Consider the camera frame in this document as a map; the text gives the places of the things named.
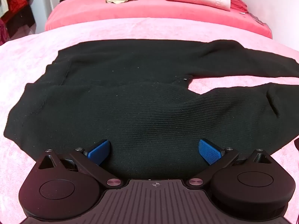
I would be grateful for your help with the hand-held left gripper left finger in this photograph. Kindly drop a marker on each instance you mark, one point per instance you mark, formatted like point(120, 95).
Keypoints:
point(99, 151)

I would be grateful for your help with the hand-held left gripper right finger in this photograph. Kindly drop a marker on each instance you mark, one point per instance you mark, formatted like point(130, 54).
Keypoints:
point(209, 151)

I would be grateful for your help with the black knit pants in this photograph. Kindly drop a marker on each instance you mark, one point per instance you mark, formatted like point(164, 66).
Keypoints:
point(140, 112)

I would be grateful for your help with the coral red bed sheet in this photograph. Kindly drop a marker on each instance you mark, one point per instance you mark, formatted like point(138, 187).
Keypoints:
point(140, 7)

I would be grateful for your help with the folded red blanket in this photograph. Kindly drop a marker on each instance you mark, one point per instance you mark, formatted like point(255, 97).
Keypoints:
point(238, 2)

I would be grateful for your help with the hanging clothes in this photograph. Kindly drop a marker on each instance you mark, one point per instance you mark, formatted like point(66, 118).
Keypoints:
point(14, 4)

